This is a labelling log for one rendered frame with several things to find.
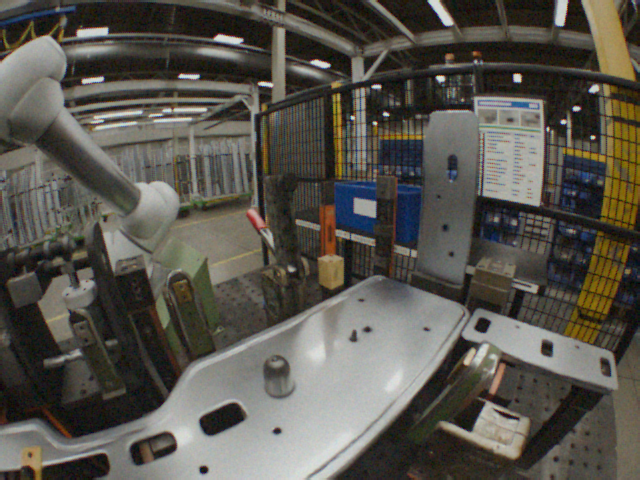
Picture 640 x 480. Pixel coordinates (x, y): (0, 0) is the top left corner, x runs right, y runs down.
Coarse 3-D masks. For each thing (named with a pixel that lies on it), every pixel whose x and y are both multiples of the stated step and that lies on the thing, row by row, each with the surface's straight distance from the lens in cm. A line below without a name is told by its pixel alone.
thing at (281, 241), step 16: (272, 176) 38; (288, 176) 37; (272, 192) 38; (288, 192) 40; (272, 208) 39; (288, 208) 40; (272, 224) 39; (288, 224) 41; (288, 240) 41; (288, 272) 40
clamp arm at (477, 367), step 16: (480, 352) 19; (496, 352) 20; (464, 368) 20; (480, 368) 19; (496, 368) 20; (464, 384) 20; (480, 384) 20; (448, 400) 22; (464, 400) 21; (416, 416) 28; (432, 416) 24; (448, 416) 23; (416, 432) 27
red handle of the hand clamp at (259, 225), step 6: (252, 210) 48; (252, 216) 48; (258, 216) 47; (252, 222) 47; (258, 222) 46; (264, 222) 47; (258, 228) 46; (264, 228) 46; (258, 234) 46; (264, 234) 45; (270, 234) 45; (264, 240) 45; (270, 240) 44; (270, 246) 44; (288, 258) 42; (288, 264) 41; (294, 270) 41
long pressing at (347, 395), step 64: (320, 320) 40; (384, 320) 40; (448, 320) 43; (192, 384) 33; (256, 384) 31; (320, 384) 30; (384, 384) 31; (0, 448) 46; (64, 448) 37; (128, 448) 32; (192, 448) 28; (256, 448) 27; (320, 448) 26
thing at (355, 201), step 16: (336, 192) 82; (352, 192) 76; (368, 192) 71; (400, 192) 64; (416, 192) 65; (336, 208) 82; (352, 208) 77; (368, 208) 72; (400, 208) 65; (416, 208) 67; (352, 224) 78; (368, 224) 73; (400, 224) 66; (416, 224) 68; (400, 240) 67
